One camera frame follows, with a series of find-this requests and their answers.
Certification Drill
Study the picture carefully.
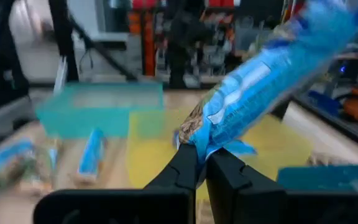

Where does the green orange granola bar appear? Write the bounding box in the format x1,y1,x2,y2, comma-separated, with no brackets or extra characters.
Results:
0,161,54,195

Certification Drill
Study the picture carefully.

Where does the blue floor crate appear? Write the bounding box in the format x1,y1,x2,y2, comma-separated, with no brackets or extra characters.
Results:
308,89,342,116

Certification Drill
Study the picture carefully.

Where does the teal translucent plastic bin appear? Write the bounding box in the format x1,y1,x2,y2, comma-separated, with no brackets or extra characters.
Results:
35,81,165,140

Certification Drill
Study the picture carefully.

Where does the yellow translucent plastic bin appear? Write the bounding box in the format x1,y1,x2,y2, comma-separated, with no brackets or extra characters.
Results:
125,107,315,202

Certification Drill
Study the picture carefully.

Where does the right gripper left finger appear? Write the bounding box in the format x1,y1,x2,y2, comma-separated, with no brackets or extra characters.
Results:
32,143,202,224

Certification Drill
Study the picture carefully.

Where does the dark blue plastic bin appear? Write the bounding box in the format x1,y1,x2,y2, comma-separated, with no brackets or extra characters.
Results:
276,164,358,194

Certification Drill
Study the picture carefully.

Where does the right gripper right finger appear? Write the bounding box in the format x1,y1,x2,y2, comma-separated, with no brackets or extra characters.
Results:
205,147,358,224

